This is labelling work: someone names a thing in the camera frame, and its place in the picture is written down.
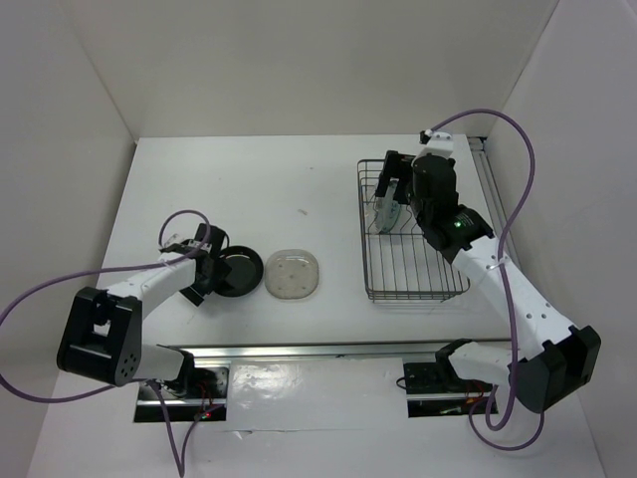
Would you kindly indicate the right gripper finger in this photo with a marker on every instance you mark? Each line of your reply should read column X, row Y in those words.
column 403, row 175
column 390, row 170

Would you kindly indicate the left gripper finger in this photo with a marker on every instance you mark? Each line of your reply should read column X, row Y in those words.
column 195, row 294
column 231, row 277

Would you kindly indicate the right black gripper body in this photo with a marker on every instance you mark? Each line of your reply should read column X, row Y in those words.
column 417, row 206

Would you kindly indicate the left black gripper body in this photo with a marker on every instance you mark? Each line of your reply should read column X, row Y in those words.
column 208, row 283

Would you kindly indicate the blue patterned ceramic plate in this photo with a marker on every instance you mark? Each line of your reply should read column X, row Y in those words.
column 387, row 211

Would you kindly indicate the black round plate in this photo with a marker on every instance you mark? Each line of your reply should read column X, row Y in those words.
column 245, row 274

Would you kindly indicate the clear ribbed glass plate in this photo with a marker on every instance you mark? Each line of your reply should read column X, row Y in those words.
column 373, row 209

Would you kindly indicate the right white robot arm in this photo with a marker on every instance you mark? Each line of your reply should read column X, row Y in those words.
column 550, row 357

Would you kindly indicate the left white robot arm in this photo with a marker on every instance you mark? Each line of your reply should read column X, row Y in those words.
column 102, row 339

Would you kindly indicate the frosted beige glass plate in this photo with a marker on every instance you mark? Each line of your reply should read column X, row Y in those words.
column 291, row 274

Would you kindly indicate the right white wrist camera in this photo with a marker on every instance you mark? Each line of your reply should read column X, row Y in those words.
column 437, row 143

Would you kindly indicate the metal wire dish rack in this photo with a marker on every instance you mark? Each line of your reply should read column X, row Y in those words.
column 400, row 265

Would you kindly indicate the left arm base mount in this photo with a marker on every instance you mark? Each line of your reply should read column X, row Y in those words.
column 205, row 395

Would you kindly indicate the aluminium front rail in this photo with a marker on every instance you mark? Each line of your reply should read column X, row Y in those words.
column 351, row 350

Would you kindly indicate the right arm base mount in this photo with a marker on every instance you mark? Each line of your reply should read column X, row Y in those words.
column 431, row 393

